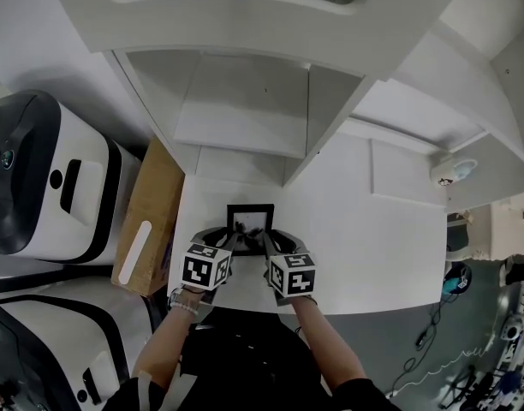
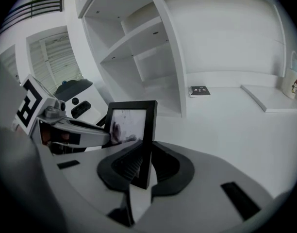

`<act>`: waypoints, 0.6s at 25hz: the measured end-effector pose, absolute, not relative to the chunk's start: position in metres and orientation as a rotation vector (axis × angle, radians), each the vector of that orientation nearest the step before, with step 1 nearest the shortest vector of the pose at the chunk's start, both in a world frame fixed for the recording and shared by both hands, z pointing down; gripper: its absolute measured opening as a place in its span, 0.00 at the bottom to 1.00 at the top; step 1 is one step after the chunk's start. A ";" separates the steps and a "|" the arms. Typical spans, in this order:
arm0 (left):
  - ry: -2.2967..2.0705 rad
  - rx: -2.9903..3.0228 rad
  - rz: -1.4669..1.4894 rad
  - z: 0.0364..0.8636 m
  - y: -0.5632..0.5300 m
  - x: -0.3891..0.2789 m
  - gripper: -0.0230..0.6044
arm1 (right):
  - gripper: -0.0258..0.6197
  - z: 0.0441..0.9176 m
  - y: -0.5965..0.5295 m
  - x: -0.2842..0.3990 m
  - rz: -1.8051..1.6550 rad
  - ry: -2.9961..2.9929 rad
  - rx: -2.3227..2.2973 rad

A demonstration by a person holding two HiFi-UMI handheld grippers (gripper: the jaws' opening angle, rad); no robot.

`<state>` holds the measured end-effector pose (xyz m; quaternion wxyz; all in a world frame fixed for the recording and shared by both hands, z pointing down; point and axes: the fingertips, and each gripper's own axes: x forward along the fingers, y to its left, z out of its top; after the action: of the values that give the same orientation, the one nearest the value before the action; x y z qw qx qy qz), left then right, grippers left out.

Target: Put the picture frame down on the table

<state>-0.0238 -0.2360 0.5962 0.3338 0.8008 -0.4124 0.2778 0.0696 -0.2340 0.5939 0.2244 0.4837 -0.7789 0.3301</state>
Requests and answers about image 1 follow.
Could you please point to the white machine with black trim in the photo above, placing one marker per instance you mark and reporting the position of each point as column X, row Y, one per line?
column 61, row 345

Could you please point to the white machine with black lid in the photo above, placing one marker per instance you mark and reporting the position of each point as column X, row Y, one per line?
column 39, row 174

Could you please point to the white shelf unit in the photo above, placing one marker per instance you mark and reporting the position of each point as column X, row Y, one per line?
column 253, row 58

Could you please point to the small white device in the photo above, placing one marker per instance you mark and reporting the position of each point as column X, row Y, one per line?
column 452, row 170

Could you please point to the person's black clothing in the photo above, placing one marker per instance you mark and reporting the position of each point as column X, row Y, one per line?
column 249, row 366

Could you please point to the white table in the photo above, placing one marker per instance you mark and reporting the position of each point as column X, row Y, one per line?
column 365, row 251

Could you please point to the person's right forearm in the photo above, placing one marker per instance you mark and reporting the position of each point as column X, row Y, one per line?
column 326, row 345

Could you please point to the brown cardboard box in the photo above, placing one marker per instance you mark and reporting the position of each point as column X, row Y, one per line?
column 153, row 212

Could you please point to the black picture frame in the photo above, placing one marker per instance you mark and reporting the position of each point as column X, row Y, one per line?
column 250, row 218

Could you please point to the white chair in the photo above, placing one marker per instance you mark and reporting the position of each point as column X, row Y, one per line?
column 456, row 238

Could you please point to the blue round helmet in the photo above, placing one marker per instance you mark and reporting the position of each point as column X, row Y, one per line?
column 456, row 277

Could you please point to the person's left forearm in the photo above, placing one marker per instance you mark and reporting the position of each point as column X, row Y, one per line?
column 163, row 345

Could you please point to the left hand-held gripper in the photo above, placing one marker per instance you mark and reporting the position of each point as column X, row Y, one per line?
column 198, row 268

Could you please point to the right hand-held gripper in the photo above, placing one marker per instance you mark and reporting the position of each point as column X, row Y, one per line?
column 297, row 276

